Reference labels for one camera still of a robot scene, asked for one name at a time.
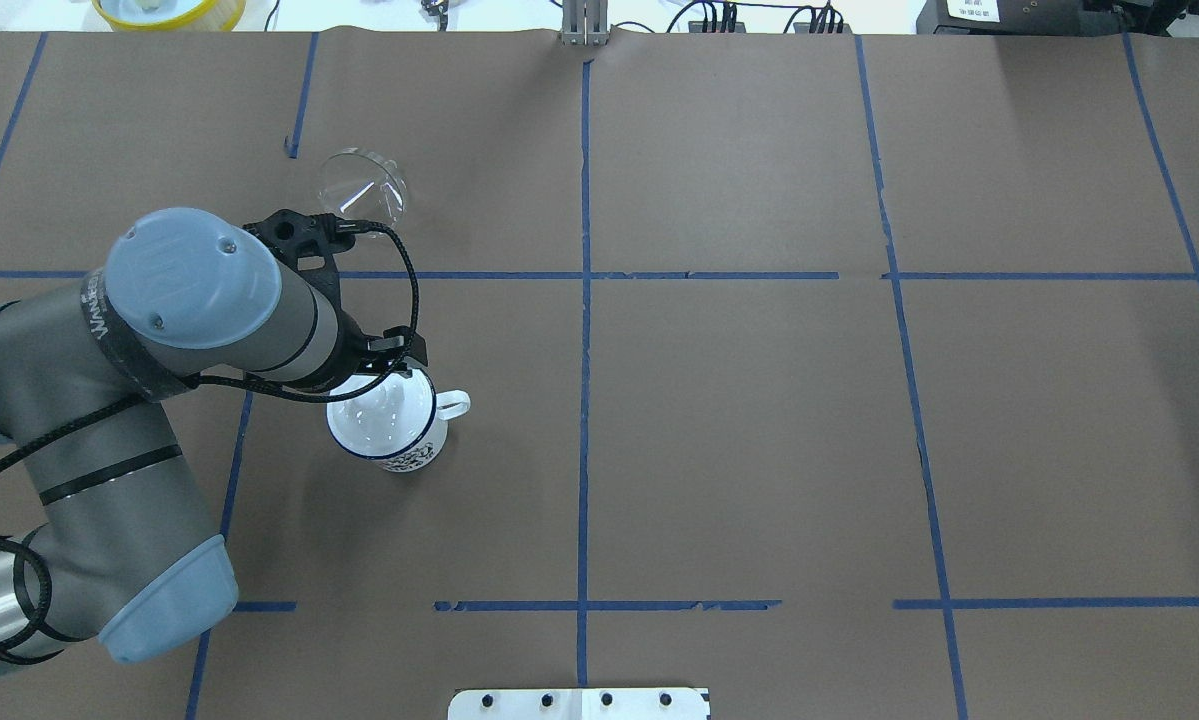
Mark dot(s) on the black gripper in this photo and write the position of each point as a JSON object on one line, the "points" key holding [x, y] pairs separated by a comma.
{"points": [[355, 352]]}

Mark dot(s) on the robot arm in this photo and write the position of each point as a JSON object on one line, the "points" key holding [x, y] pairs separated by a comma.
{"points": [[129, 555]]}

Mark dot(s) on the white enamel cup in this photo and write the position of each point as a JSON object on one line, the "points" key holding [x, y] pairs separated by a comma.
{"points": [[429, 440]]}

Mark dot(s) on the clear plastic funnel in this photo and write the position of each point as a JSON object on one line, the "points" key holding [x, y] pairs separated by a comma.
{"points": [[361, 184]]}

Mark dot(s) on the yellow tape roll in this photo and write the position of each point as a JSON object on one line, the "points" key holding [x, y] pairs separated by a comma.
{"points": [[171, 16]]}

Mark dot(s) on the black computer box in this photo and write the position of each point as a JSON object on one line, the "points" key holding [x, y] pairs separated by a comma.
{"points": [[1018, 18]]}

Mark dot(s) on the aluminium frame post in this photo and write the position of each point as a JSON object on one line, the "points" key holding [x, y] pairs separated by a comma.
{"points": [[584, 22]]}

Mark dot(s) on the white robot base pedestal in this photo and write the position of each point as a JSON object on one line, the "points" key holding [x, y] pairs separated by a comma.
{"points": [[582, 703]]}

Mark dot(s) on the black cable hub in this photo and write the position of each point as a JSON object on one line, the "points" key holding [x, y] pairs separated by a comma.
{"points": [[816, 20], [716, 18]]}

